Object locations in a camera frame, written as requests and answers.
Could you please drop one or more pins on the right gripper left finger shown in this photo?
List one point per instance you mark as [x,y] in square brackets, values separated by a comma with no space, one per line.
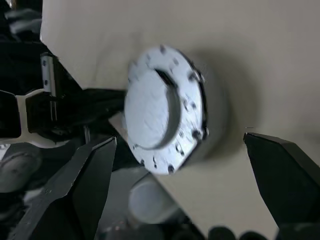
[75,195]

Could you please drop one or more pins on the white plastic frame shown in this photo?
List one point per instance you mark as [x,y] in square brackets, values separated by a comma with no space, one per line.
[21,112]

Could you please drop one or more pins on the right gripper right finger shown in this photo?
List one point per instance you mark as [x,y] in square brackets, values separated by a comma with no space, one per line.
[287,180]

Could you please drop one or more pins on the dark table underframe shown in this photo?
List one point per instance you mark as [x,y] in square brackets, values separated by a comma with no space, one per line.
[100,105]

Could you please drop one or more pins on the silver metal bracket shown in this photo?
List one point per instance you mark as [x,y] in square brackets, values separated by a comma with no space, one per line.
[48,75]

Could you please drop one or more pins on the grey rounded cylinder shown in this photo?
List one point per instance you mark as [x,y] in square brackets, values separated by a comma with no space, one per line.
[150,202]
[20,167]

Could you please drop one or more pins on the silver motor end cap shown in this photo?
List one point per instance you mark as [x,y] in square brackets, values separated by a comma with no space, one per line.
[150,112]

